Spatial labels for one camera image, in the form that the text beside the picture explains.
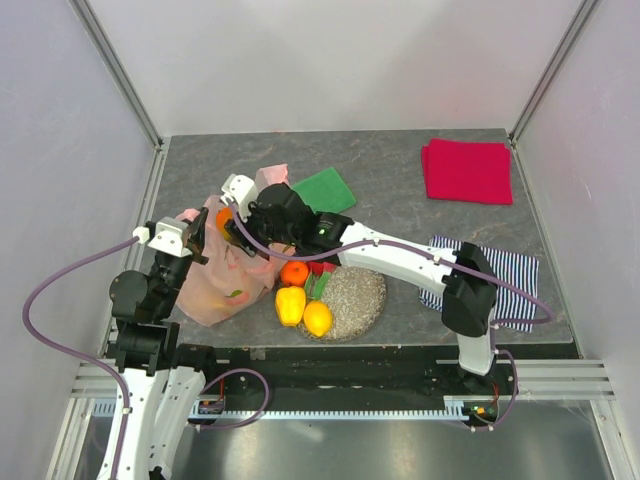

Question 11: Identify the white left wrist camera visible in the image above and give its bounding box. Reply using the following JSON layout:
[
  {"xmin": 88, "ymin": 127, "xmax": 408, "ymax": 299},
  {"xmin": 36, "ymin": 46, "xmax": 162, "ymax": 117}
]
[{"xmin": 132, "ymin": 217, "xmax": 192, "ymax": 258}]

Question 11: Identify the green cloth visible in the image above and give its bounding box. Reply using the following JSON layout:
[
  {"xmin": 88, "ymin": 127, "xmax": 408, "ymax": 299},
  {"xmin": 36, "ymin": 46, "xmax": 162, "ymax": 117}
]
[{"xmin": 292, "ymin": 167, "xmax": 357, "ymax": 213}]

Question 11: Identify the pink plastic bag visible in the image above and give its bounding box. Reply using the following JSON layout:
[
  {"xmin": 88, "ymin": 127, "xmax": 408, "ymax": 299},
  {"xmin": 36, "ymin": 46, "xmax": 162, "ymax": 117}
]
[{"xmin": 177, "ymin": 194, "xmax": 285, "ymax": 326}]

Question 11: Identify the yellow bell pepper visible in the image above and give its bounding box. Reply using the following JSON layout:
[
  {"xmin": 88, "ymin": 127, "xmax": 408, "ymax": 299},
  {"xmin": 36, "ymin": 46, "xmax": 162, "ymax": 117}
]
[{"xmin": 275, "ymin": 286, "xmax": 307, "ymax": 327}]

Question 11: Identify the yellow lemon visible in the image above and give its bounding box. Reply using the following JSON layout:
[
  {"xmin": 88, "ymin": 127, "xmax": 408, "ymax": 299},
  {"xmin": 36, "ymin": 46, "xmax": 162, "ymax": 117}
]
[{"xmin": 303, "ymin": 300, "xmax": 333, "ymax": 337}]

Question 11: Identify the red cloth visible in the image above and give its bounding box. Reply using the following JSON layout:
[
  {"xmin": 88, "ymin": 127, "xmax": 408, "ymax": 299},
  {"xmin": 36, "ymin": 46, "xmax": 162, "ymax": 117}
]
[{"xmin": 421, "ymin": 138, "xmax": 513, "ymax": 205}]

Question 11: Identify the grey slotted cable duct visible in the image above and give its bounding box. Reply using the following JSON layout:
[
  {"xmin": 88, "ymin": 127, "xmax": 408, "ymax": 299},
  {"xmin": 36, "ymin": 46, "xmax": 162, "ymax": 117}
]
[{"xmin": 92, "ymin": 395, "xmax": 471, "ymax": 420}]

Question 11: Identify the red dragon fruit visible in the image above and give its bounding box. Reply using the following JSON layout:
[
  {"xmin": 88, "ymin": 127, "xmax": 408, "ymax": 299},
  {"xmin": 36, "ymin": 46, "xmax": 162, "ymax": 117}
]
[{"xmin": 307, "ymin": 261, "xmax": 337, "ymax": 276}]

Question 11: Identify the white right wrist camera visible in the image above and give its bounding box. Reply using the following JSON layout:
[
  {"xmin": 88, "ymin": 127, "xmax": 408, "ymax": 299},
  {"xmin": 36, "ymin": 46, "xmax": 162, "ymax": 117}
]
[{"xmin": 220, "ymin": 174, "xmax": 258, "ymax": 221}]

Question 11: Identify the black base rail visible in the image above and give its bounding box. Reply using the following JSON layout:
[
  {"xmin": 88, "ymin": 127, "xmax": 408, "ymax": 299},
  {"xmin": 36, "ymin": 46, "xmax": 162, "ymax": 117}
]
[{"xmin": 169, "ymin": 342, "xmax": 521, "ymax": 414}]

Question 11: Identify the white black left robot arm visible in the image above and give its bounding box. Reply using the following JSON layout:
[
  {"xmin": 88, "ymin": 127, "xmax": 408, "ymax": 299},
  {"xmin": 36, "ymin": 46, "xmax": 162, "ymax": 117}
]
[{"xmin": 98, "ymin": 207, "xmax": 220, "ymax": 479}]

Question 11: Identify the round speckled plate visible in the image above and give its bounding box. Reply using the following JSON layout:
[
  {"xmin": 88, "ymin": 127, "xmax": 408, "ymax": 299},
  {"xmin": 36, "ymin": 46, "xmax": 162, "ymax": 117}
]
[{"xmin": 296, "ymin": 267, "xmax": 387, "ymax": 344}]

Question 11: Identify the orange tangerine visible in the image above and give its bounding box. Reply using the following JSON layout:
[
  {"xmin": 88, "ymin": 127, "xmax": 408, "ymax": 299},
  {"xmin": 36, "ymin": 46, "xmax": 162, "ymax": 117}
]
[{"xmin": 280, "ymin": 261, "xmax": 310, "ymax": 287}]

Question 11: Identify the blue white striped cloth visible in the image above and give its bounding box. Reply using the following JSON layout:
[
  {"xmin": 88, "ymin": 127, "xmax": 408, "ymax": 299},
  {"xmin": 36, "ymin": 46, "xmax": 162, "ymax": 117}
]
[{"xmin": 419, "ymin": 236, "xmax": 539, "ymax": 338}]

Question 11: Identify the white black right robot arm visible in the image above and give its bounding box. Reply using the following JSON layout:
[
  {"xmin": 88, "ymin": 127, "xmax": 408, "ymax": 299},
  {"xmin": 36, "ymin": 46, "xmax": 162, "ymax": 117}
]
[{"xmin": 221, "ymin": 175, "xmax": 497, "ymax": 394}]

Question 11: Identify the green orange mango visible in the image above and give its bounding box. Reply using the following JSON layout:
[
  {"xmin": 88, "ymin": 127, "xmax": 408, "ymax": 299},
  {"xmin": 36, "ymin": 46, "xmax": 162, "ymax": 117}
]
[{"xmin": 215, "ymin": 207, "xmax": 233, "ymax": 243}]

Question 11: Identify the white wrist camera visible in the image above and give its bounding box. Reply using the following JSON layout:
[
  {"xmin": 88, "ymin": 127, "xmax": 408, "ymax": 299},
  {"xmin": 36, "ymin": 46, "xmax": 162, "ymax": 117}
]
[
  {"xmin": 220, "ymin": 174, "xmax": 258, "ymax": 221},
  {"xmin": 132, "ymin": 217, "xmax": 192, "ymax": 258}
]

